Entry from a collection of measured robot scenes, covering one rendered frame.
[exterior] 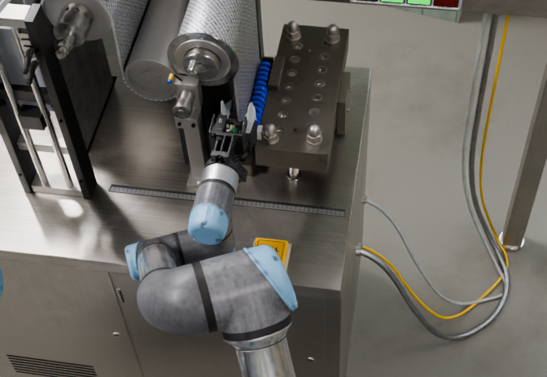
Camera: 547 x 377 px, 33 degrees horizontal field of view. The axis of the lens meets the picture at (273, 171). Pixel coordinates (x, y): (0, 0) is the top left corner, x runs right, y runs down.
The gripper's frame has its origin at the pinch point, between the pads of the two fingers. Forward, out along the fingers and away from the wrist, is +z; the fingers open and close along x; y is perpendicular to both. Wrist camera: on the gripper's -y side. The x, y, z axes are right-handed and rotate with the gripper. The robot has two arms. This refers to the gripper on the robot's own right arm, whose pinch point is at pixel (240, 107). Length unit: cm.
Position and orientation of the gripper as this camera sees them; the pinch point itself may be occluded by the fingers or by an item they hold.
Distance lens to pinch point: 201.4
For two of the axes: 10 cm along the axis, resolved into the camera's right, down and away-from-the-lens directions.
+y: -0.4, -6.3, -7.8
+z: 1.7, -7.7, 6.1
